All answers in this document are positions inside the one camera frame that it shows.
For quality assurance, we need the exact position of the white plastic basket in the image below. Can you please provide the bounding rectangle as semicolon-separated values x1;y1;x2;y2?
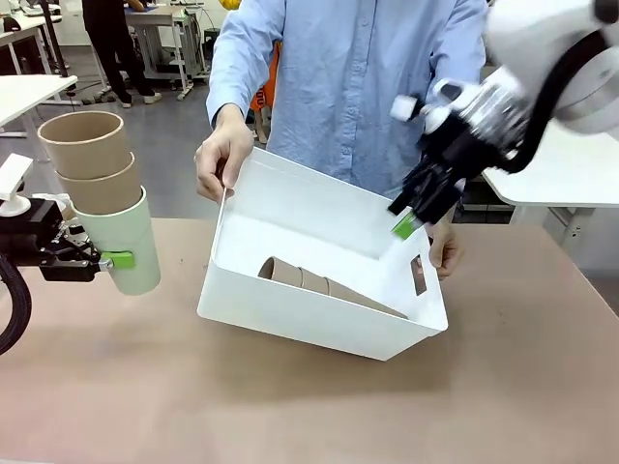
196;146;449;363

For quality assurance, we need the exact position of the black right arm cable sleeve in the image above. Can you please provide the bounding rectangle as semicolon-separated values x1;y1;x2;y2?
505;28;608;175

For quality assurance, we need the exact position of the person's right forearm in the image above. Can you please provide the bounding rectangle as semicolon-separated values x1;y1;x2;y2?
206;28;257;128

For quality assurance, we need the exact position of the light green plastic cup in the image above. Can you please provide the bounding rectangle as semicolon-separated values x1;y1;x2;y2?
72;186;162;297

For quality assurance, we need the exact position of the person's right hand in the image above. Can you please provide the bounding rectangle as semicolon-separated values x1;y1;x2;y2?
193;108;255;203

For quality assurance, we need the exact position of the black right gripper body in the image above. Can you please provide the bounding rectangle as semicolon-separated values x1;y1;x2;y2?
419;114;495;195

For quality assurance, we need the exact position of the black left arm cable sleeve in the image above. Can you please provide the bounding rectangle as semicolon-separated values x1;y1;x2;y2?
0;253;33;357

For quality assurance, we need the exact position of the person in black clothes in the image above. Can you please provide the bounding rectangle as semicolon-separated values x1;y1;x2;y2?
81;0;163;108

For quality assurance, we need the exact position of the black arm cable sleeve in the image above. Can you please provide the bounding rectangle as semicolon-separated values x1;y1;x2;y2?
505;28;608;175
0;253;33;357

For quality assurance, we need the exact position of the white side table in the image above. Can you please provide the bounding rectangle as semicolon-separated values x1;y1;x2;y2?
483;130;619;272

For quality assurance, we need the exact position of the person's left hand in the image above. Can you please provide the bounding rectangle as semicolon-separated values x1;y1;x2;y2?
427;222;461;281

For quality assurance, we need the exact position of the person in blue shirt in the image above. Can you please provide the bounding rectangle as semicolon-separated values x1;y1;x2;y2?
206;0;489;228

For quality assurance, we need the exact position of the black pole stand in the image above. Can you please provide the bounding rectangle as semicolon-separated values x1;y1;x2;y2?
41;0;72;78

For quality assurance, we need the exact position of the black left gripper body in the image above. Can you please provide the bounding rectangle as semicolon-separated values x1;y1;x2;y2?
0;196;97;284

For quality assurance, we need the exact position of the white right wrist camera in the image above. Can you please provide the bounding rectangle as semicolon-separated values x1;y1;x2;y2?
390;94;454;134

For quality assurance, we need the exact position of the white office desk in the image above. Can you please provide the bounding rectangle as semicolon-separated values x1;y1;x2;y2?
0;12;64;76

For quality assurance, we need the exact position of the brown cup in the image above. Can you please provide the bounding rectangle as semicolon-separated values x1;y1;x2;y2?
37;110;126;181
257;255;304;286
295;265;331;295
56;152;137;217
323;275;411;320

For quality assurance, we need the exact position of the grey metal desk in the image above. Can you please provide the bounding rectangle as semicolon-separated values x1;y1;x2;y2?
123;4;212;102

